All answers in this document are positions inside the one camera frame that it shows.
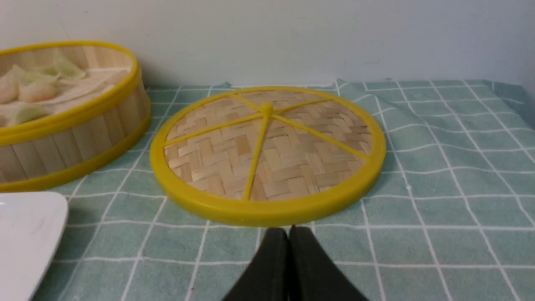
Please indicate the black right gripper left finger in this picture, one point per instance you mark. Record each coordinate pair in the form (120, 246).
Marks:
(265, 276)

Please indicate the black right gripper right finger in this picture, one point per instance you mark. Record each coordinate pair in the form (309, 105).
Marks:
(313, 276)

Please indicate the white square plate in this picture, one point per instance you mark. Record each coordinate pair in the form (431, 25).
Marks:
(31, 227)

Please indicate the yellow bamboo steamer lid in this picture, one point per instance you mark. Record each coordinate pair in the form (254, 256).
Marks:
(268, 156)

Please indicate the green checkered tablecloth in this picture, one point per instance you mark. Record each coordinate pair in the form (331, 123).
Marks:
(451, 217)

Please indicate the white steamer liner paper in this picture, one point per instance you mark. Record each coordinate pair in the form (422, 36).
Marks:
(72, 93)

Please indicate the yellow bamboo steamer basket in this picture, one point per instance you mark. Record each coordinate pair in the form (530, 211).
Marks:
(58, 149)

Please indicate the green dumpling in steamer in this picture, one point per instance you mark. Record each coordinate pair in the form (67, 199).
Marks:
(26, 113)
(27, 77)
(68, 70)

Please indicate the pale pink dumpling in steamer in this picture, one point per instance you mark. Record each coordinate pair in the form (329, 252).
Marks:
(9, 88)
(37, 92)

